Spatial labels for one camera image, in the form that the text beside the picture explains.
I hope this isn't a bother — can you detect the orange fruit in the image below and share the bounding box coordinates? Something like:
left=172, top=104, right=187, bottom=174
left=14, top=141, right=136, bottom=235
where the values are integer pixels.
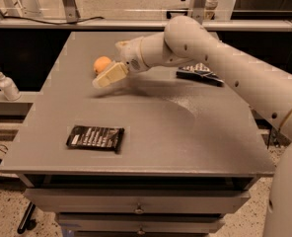
left=93, top=56, right=111, bottom=74

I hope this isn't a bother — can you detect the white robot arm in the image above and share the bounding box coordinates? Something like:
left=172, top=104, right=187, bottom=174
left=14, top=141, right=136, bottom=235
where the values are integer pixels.
left=93, top=16, right=292, bottom=237

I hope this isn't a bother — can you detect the grey drawer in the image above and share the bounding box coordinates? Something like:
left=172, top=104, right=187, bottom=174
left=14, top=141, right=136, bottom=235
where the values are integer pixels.
left=25, top=189, right=251, bottom=214
left=56, top=213, right=225, bottom=234

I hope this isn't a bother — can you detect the metal frame leg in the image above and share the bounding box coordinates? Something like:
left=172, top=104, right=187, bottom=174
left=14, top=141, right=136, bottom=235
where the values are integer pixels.
left=188, top=0, right=206, bottom=23
left=62, top=0, right=80, bottom=24

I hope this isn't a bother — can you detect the upper grey drawer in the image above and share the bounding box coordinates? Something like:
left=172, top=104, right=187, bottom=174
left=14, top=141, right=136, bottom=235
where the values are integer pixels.
left=25, top=189, right=251, bottom=214

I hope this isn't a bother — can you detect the black snack packet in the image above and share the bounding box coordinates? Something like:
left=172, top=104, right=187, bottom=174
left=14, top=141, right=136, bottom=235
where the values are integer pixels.
left=66, top=125, right=124, bottom=152

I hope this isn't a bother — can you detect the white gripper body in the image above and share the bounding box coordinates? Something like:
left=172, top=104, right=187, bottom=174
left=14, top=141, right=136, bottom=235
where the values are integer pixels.
left=117, top=37, right=149, bottom=73

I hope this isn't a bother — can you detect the grey drawer cabinet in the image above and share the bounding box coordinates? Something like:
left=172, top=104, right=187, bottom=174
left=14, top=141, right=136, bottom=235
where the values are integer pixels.
left=0, top=32, right=274, bottom=237

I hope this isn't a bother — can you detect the black cable on shelf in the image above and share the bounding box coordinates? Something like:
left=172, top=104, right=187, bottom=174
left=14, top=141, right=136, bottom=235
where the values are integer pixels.
left=1, top=15, right=106, bottom=26

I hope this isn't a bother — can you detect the white pump bottle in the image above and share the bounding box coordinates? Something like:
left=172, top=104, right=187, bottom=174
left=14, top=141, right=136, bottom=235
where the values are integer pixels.
left=0, top=71, right=21, bottom=101

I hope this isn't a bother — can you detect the blue Kettle chips bag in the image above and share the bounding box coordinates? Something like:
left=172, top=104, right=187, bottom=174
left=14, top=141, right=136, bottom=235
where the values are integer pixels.
left=176, top=63, right=224, bottom=87

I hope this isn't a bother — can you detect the black stand foot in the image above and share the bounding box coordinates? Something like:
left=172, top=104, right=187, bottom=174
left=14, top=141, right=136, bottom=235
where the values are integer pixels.
left=17, top=202, right=36, bottom=234

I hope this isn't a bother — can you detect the lower grey drawer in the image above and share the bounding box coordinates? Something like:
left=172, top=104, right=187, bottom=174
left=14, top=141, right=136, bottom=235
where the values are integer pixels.
left=56, top=213, right=225, bottom=234

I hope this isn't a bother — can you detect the metal frame leg left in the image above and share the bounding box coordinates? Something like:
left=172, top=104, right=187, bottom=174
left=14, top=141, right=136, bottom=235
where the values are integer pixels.
left=62, top=0, right=80, bottom=24

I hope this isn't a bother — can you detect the metal frame leg right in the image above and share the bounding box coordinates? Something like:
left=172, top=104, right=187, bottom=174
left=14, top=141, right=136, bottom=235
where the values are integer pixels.
left=188, top=0, right=206, bottom=23

